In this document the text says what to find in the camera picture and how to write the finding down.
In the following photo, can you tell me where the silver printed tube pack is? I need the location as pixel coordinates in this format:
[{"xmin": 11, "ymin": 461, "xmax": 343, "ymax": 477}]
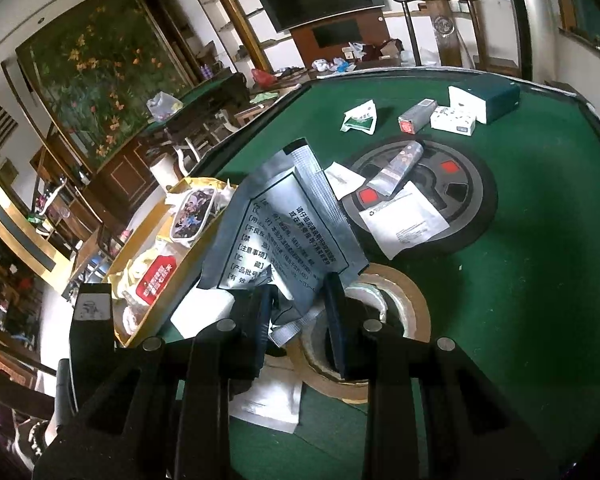
[{"xmin": 367, "ymin": 141, "xmax": 424, "ymax": 197}]

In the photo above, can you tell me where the wooden chair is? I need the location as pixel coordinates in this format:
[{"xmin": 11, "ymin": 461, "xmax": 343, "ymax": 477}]
[{"xmin": 392, "ymin": 0, "xmax": 488, "ymax": 70}]

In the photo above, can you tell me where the flower painting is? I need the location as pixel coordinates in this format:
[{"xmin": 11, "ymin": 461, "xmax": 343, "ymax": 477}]
[{"xmin": 16, "ymin": 0, "xmax": 194, "ymax": 171}]

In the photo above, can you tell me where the white paper towel roll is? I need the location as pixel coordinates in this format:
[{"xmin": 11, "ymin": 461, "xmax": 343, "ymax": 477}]
[{"xmin": 149, "ymin": 153, "xmax": 181, "ymax": 192}]

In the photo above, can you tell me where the white blue medicine sachet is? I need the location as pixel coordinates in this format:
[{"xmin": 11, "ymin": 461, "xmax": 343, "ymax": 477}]
[{"xmin": 228, "ymin": 356, "xmax": 302, "ymax": 434}]

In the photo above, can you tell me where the red white wet wipes pack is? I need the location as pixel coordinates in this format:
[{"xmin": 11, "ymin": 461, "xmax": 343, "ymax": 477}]
[{"xmin": 123, "ymin": 255, "xmax": 178, "ymax": 307}]

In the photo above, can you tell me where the small white medicine box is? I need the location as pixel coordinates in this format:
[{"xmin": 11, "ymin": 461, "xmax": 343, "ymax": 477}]
[{"xmin": 429, "ymin": 106, "xmax": 476, "ymax": 136}]

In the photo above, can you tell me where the brown tv cabinet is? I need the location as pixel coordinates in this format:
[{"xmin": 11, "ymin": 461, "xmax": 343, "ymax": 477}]
[{"xmin": 290, "ymin": 9, "xmax": 390, "ymax": 67}]

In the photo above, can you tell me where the dark green white box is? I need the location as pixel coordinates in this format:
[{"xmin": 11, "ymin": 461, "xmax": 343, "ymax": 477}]
[{"xmin": 449, "ymin": 75, "xmax": 520, "ymax": 125}]

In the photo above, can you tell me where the white paper sheet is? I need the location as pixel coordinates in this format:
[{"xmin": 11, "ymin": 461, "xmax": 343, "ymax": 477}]
[{"xmin": 361, "ymin": 182, "xmax": 450, "ymax": 260}]

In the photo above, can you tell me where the red plastic bag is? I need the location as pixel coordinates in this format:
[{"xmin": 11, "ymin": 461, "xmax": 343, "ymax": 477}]
[{"xmin": 251, "ymin": 68, "xmax": 277, "ymax": 89}]

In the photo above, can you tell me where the clear plastic bag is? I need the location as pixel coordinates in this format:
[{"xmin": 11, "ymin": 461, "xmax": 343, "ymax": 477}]
[{"xmin": 146, "ymin": 91, "xmax": 184, "ymax": 122}]

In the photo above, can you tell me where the yellow cardboard box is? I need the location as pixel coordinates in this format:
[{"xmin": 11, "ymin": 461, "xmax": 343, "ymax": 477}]
[{"xmin": 106, "ymin": 178, "xmax": 237, "ymax": 348}]

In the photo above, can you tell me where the white green paper packet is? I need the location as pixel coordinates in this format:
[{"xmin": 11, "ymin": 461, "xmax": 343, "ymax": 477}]
[{"xmin": 340, "ymin": 100, "xmax": 377, "ymax": 136}]

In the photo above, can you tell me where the anime print pencil case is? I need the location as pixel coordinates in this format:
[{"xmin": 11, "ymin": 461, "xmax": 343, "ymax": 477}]
[{"xmin": 170, "ymin": 188, "xmax": 216, "ymax": 247}]

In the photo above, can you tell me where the red grey small box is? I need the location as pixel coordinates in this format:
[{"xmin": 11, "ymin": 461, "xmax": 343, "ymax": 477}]
[{"xmin": 398, "ymin": 98, "xmax": 438, "ymax": 134}]

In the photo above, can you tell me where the silver foil printed pouch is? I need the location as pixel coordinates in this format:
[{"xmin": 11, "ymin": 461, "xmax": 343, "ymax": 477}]
[{"xmin": 198, "ymin": 139, "xmax": 368, "ymax": 347}]

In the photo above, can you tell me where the yellow packing tape roll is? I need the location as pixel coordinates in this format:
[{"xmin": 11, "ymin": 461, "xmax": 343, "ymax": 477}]
[{"xmin": 286, "ymin": 263, "xmax": 431, "ymax": 404}]

